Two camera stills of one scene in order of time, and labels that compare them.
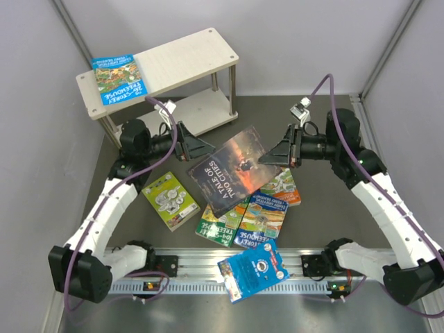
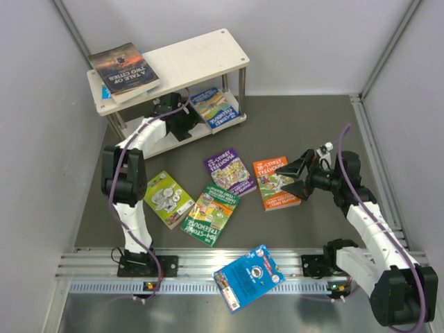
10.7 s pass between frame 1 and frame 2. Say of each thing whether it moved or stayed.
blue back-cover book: moved
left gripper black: moved
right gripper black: moved
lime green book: stayed
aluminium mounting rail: stayed
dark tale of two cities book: moved
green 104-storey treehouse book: moved
